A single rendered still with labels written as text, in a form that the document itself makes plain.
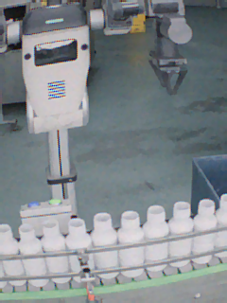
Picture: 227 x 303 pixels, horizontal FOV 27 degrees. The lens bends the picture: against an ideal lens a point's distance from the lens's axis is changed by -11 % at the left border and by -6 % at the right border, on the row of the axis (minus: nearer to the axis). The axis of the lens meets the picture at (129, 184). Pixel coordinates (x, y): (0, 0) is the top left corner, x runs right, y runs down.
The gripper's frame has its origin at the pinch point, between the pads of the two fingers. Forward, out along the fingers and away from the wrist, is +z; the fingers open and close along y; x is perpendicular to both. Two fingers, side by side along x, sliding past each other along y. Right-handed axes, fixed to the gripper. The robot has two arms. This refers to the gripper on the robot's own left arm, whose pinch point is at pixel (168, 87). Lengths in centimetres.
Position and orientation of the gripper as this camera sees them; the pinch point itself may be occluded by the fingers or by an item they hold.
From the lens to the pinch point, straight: 113.1
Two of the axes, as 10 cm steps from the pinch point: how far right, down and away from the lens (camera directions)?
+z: 0.4, 8.7, 5.0
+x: -9.8, 1.3, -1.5
